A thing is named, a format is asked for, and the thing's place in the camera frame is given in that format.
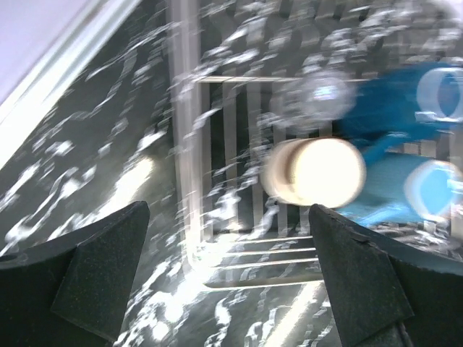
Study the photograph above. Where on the light blue floral mug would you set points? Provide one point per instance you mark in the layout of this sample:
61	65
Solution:
406	188

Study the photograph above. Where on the clear glass cup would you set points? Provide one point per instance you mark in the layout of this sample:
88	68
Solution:
315	99

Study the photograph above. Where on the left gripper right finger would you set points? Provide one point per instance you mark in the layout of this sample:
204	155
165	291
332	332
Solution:
384	292

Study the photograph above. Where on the wire dish rack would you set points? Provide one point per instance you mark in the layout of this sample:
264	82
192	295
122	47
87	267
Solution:
228	61

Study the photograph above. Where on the dark blue ceramic mug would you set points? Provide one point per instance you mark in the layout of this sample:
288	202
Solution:
411	103

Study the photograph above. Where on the brown paper cup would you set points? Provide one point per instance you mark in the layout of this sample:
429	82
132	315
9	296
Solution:
327	171

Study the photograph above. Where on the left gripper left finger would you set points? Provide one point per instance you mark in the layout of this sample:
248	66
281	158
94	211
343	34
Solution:
74	289

